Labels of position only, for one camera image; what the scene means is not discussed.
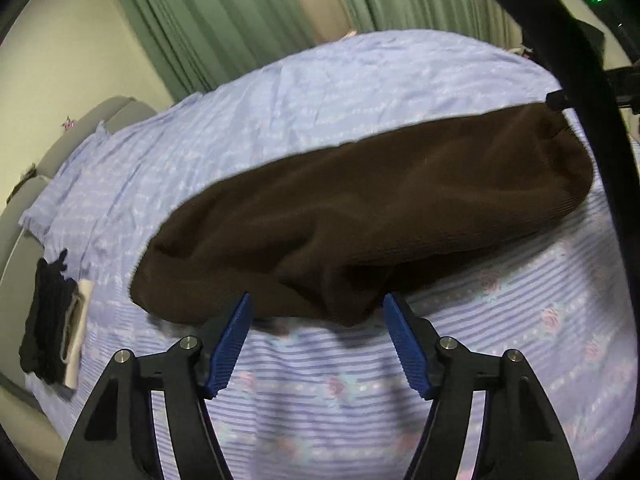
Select grey padded headboard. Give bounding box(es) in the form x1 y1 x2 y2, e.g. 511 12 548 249
0 96 157 411

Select dark brown pants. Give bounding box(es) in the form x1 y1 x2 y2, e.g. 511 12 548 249
131 101 596 327

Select black folded garment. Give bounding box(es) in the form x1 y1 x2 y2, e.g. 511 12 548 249
19 249 80 385

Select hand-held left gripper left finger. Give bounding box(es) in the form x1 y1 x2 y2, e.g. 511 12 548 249
56 292 252 480

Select blue floral striped bed sheet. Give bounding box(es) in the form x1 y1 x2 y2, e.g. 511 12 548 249
19 30 640 480

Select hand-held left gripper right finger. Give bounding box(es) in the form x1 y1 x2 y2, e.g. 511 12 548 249
382 293 581 480

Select white folded garment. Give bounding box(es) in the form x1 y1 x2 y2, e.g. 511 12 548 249
60 280 96 390

